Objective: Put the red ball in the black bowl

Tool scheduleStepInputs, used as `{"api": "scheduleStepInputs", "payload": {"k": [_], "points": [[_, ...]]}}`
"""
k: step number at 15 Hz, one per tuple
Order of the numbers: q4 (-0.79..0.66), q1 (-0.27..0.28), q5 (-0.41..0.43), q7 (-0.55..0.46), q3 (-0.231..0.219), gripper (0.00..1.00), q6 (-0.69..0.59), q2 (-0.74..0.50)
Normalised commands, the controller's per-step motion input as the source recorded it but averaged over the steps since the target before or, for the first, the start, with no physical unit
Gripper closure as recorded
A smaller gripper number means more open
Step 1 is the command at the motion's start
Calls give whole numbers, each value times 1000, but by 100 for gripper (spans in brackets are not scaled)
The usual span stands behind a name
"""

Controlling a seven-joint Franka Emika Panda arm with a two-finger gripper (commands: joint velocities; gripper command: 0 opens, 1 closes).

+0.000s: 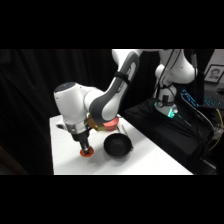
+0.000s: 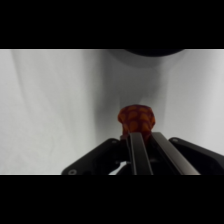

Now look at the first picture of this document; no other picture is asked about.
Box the red patterned ball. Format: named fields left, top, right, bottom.
left=79, top=148, right=95, bottom=158

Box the small green light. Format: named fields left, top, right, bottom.
left=167, top=108, right=178, bottom=119

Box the black robot stand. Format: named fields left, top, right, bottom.
left=120, top=97, right=217, bottom=175

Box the blue lit device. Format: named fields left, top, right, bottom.
left=180, top=88, right=202, bottom=109

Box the framed portrait picture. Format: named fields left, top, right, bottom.
left=203, top=64, right=224, bottom=84

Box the black bowl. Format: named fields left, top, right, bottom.
left=103, top=133, right=134, bottom=158

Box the black curtain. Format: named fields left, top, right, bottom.
left=0, top=49, right=158, bottom=175

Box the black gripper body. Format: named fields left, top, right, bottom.
left=55, top=121, right=92, bottom=144

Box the yellow cable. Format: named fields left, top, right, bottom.
left=207, top=107, right=224, bottom=153

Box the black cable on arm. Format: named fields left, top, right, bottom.
left=153, top=49, right=178, bottom=108

